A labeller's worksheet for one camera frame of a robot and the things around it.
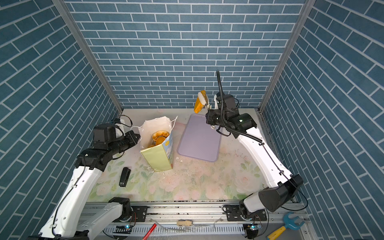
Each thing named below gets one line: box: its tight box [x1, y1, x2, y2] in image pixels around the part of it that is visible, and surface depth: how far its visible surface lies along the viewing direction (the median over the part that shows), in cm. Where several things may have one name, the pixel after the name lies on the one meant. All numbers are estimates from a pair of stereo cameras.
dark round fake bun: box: [156, 136, 166, 146], surface depth 88 cm
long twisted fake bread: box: [194, 90, 210, 114], surface depth 80 cm
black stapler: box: [119, 167, 131, 187], surface depth 85 cm
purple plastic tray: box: [177, 113, 222, 162], surface depth 104 cm
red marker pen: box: [142, 223, 157, 240], surface depth 70 cm
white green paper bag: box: [138, 116, 178, 172], surface depth 81 cm
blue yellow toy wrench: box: [266, 211, 305, 240], surface depth 71 cm
